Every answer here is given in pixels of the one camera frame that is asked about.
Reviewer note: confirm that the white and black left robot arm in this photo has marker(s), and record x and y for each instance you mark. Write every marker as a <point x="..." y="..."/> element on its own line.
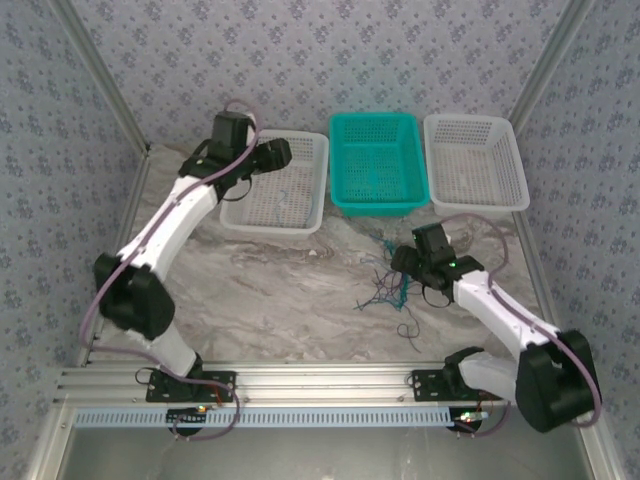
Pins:
<point x="165" y="230"/>

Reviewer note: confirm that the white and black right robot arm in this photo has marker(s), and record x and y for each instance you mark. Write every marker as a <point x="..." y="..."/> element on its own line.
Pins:
<point x="500" y="310"/>

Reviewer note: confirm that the white perforated plastic basket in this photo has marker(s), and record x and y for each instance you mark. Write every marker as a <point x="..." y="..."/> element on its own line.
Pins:
<point x="500" y="165"/>
<point x="295" y="175"/>

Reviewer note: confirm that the teal perforated plastic basket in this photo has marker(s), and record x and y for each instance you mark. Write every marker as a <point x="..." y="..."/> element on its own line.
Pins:
<point x="380" y="209"/>

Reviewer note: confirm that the black controller board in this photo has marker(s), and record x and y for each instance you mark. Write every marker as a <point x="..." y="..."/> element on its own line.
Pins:
<point x="186" y="417"/>
<point x="470" y="422"/>

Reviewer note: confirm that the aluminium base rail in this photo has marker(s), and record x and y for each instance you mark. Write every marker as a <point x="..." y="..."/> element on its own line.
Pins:
<point x="325" y="382"/>

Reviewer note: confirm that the aluminium frame post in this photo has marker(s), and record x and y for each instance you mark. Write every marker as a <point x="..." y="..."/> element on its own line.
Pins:
<point x="547" y="65"/>
<point x="101" y="65"/>

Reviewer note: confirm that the aluminium frame leg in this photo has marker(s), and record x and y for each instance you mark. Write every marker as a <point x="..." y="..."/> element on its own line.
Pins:
<point x="52" y="440"/>
<point x="600" y="450"/>

